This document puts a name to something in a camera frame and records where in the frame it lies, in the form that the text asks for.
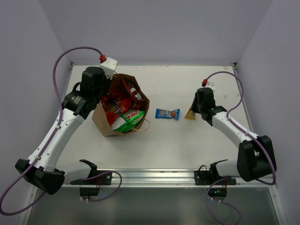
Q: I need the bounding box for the yellow M&M's packet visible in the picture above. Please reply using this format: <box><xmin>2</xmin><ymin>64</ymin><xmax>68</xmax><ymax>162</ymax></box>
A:
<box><xmin>184</xmin><ymin>107</ymin><xmax>196</xmax><ymax>120</ymax></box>

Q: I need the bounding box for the brown paper bag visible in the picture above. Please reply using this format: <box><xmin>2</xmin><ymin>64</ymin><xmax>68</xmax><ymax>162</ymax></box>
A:
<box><xmin>92</xmin><ymin>74</ymin><xmax>150</xmax><ymax>137</ymax></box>

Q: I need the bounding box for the blue M&M's packet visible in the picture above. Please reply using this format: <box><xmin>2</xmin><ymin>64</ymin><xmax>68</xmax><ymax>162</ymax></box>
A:
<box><xmin>155</xmin><ymin>109</ymin><xmax>180</xmax><ymax>120</ymax></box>

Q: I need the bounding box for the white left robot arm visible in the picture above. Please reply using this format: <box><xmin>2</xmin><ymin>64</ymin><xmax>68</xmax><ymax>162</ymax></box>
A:
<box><xmin>15</xmin><ymin>67</ymin><xmax>112</xmax><ymax>195</ymax></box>

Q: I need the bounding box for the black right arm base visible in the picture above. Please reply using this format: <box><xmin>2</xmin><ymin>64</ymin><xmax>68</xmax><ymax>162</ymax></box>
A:
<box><xmin>194</xmin><ymin>165</ymin><xmax>237</xmax><ymax>200</ymax></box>

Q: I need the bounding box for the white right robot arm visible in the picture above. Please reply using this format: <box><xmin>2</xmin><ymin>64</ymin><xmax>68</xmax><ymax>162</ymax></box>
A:
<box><xmin>191</xmin><ymin>88</ymin><xmax>277</xmax><ymax>185</ymax></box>

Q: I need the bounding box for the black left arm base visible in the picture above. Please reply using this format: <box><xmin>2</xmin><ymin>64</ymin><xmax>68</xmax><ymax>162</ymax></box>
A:
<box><xmin>70</xmin><ymin>170</ymin><xmax>112</xmax><ymax>200</ymax></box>

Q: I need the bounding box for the red snack bag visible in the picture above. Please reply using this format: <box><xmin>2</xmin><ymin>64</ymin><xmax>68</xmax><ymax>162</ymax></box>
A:
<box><xmin>101</xmin><ymin>89</ymin><xmax>133</xmax><ymax>126</ymax></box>

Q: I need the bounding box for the dark red Dove chocolate bag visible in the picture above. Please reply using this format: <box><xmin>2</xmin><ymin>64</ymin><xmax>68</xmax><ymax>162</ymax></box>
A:
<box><xmin>121</xmin><ymin>78</ymin><xmax>143</xmax><ymax>103</ymax></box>

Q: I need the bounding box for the green Chuba cassava bag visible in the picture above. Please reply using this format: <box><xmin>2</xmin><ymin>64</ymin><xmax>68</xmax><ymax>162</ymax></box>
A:
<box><xmin>111</xmin><ymin>110</ymin><xmax>145</xmax><ymax>133</ymax></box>

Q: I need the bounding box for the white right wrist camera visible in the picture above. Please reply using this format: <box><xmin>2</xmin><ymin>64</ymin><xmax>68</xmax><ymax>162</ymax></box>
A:
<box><xmin>202</xmin><ymin>79</ymin><xmax>216</xmax><ymax>92</ymax></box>

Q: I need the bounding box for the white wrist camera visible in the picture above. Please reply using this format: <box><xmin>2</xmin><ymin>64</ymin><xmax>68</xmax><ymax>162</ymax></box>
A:
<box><xmin>99</xmin><ymin>57</ymin><xmax>118</xmax><ymax>80</ymax></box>
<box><xmin>202</xmin><ymin>79</ymin><xmax>216</xmax><ymax>92</ymax></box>

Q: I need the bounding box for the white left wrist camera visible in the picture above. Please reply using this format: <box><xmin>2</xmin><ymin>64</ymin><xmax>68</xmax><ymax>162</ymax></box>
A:
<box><xmin>99</xmin><ymin>57</ymin><xmax>118</xmax><ymax>80</ymax></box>

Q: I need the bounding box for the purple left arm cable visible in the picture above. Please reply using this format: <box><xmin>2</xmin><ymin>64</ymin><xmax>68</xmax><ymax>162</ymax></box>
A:
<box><xmin>0</xmin><ymin>46</ymin><xmax>122</xmax><ymax>215</ymax></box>

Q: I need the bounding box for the aluminium front mounting rail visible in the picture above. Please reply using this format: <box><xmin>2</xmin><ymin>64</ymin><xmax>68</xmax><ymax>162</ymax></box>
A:
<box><xmin>63</xmin><ymin>167</ymin><xmax>278</xmax><ymax>188</ymax></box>

